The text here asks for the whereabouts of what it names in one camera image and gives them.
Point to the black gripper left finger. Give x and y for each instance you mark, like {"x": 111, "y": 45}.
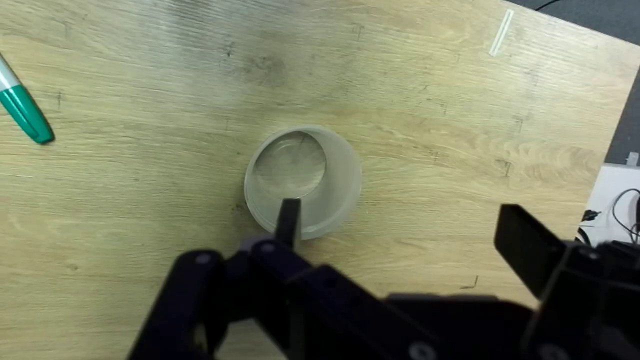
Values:
{"x": 311, "y": 313}

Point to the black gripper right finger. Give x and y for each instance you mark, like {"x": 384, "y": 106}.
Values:
{"x": 588, "y": 295}

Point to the green and white marker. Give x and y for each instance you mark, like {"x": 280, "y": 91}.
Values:
{"x": 21, "y": 104}

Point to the translucent plastic bowl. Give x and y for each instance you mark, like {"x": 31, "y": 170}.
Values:
{"x": 309, "y": 162}

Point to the white tape strip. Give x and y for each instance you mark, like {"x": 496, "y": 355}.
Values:
{"x": 500, "y": 32}

